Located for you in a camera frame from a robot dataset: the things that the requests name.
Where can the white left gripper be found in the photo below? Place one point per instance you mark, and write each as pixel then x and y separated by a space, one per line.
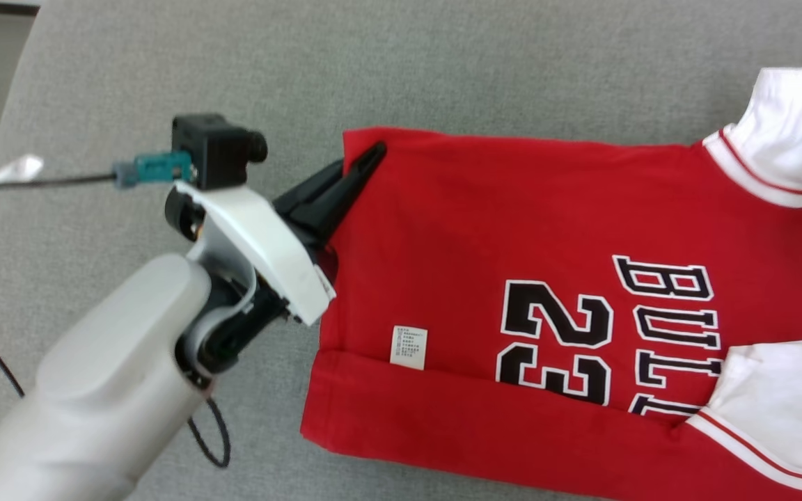
pixel 269 257

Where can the red jersey white sleeves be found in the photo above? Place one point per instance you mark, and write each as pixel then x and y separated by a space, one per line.
pixel 477 229

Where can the grey fabric sofa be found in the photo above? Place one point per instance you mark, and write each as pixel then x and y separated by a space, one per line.
pixel 443 62

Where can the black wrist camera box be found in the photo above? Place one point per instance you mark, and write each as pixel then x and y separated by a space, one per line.
pixel 213 149

